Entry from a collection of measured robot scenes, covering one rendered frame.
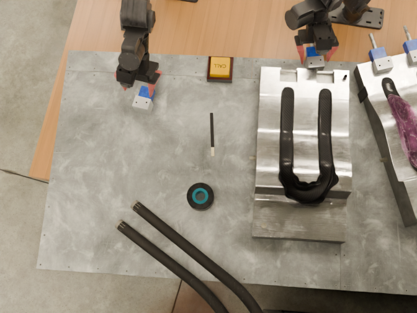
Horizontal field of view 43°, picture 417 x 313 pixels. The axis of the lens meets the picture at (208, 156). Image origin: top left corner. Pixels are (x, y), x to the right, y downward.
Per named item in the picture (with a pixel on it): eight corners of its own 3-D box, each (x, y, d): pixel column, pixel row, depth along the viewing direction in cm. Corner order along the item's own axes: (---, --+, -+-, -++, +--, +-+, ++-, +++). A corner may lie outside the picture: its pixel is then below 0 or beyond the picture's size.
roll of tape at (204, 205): (194, 215, 157) (193, 213, 153) (183, 192, 159) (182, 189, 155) (218, 204, 157) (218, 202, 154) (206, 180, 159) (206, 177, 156)
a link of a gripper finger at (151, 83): (154, 105, 152) (154, 79, 145) (130, 99, 153) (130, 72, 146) (162, 90, 156) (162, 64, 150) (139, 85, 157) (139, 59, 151)
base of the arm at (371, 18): (388, 17, 161) (390, -3, 163) (322, 7, 163) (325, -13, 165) (381, 30, 169) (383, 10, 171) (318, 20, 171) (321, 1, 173)
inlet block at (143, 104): (147, 74, 169) (144, 67, 164) (162, 77, 168) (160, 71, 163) (134, 111, 166) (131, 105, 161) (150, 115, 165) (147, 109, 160)
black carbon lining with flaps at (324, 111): (279, 89, 158) (282, 76, 149) (334, 91, 157) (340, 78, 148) (275, 204, 149) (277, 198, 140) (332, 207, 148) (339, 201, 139)
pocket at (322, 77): (314, 73, 160) (316, 68, 157) (332, 74, 160) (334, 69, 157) (314, 87, 159) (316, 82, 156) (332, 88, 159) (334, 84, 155)
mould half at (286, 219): (259, 78, 167) (261, 59, 154) (343, 82, 165) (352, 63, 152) (251, 238, 154) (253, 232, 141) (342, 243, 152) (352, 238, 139)
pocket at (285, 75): (278, 72, 161) (280, 67, 158) (296, 72, 161) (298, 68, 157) (278, 86, 160) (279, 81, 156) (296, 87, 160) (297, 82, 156)
